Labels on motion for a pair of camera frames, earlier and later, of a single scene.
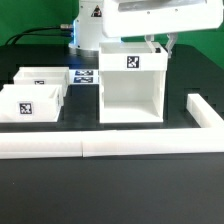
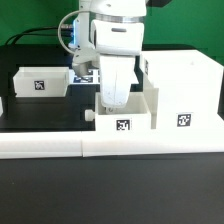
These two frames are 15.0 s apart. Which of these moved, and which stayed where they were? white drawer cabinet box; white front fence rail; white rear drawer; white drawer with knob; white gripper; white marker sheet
Moved: white drawer with knob; white drawer cabinet box; white gripper
Stayed: white marker sheet; white front fence rail; white rear drawer
